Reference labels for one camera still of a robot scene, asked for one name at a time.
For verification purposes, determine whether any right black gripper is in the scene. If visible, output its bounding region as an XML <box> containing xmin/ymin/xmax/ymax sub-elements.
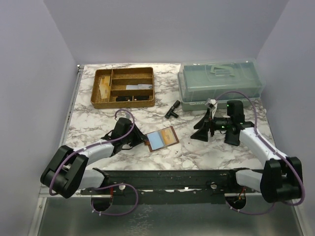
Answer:
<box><xmin>191</xmin><ymin>108</ymin><xmax>232</xmax><ymax>142</ymax></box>

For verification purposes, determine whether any blue credit card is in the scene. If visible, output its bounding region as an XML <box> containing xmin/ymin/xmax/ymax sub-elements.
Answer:
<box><xmin>147</xmin><ymin>131</ymin><xmax>164</xmax><ymax>150</ymax></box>

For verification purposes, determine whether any brown leather card holder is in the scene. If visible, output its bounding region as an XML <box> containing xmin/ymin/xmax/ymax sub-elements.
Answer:
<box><xmin>145</xmin><ymin>126</ymin><xmax>179</xmax><ymax>152</ymax></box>

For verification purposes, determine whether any tan credit card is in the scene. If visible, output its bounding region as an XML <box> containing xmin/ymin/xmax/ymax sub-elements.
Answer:
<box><xmin>160</xmin><ymin>127</ymin><xmax>177</xmax><ymax>146</ymax></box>

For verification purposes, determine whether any gold card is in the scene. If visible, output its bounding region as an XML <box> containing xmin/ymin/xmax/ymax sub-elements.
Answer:
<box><xmin>99</xmin><ymin>76</ymin><xmax>111</xmax><ymax>99</ymax></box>

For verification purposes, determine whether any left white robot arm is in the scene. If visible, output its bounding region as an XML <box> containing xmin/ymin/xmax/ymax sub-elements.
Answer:
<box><xmin>40</xmin><ymin>118</ymin><xmax>147</xmax><ymax>199</ymax></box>

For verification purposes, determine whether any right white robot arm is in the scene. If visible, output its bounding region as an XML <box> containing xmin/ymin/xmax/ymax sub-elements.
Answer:
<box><xmin>191</xmin><ymin>99</ymin><xmax>305</xmax><ymax>203</ymax></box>

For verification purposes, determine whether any white card in tray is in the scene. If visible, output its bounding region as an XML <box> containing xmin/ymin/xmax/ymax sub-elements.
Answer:
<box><xmin>126</xmin><ymin>84</ymin><xmax>154</xmax><ymax>90</ymax></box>

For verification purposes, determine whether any black snap wallet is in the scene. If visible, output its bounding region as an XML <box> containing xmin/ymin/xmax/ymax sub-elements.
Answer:
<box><xmin>224</xmin><ymin>128</ymin><xmax>240</xmax><ymax>146</ymax></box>

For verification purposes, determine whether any black T-shaped pipe fitting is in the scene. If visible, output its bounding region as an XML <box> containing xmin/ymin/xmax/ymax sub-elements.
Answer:
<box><xmin>164</xmin><ymin>100</ymin><xmax>181</xmax><ymax>119</ymax></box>

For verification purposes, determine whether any black item in tray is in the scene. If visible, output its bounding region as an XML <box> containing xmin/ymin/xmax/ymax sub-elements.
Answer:
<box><xmin>115</xmin><ymin>95</ymin><xmax>150</xmax><ymax>102</ymax></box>

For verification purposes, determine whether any brown cork organizer tray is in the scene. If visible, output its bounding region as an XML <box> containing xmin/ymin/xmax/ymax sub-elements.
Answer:
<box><xmin>91</xmin><ymin>67</ymin><xmax>155</xmax><ymax>109</ymax></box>

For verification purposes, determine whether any clear lidded plastic box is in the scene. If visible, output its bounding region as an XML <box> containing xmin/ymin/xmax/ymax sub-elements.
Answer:
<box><xmin>178</xmin><ymin>59</ymin><xmax>266</xmax><ymax>112</ymax></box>

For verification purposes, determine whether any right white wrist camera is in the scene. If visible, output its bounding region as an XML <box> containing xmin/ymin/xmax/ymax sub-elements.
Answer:
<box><xmin>205</xmin><ymin>98</ymin><xmax>218</xmax><ymax>118</ymax></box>

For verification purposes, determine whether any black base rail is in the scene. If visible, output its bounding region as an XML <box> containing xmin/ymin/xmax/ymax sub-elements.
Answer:
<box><xmin>50</xmin><ymin>169</ymin><xmax>263</xmax><ymax>206</ymax></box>

